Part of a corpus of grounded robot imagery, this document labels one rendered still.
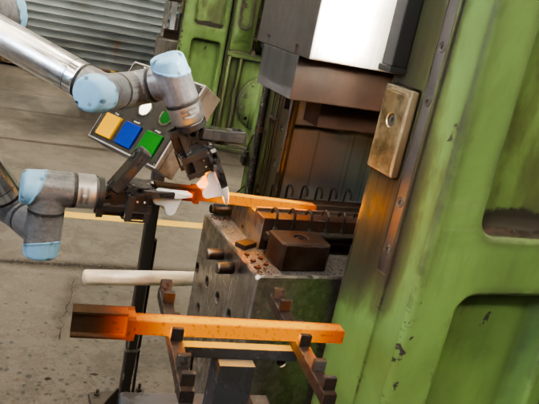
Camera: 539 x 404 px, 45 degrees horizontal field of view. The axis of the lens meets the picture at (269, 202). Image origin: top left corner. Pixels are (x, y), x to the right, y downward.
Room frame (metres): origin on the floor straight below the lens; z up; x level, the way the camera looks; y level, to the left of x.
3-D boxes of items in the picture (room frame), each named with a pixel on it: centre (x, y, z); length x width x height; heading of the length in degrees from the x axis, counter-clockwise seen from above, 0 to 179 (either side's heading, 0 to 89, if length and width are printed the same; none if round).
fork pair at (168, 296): (1.07, 0.04, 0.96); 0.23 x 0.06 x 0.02; 108
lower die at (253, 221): (1.61, -0.14, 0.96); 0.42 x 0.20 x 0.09; 116
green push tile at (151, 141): (1.83, 0.37, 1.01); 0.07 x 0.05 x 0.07; 51
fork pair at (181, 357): (0.84, -0.03, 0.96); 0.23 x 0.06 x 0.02; 108
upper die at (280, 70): (1.61, -0.14, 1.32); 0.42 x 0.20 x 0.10; 116
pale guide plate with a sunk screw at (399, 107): (1.30, -0.21, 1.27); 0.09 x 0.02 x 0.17; 26
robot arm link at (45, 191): (1.30, 0.46, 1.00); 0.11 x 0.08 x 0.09; 116
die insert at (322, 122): (1.61, -0.19, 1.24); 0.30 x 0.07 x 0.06; 116
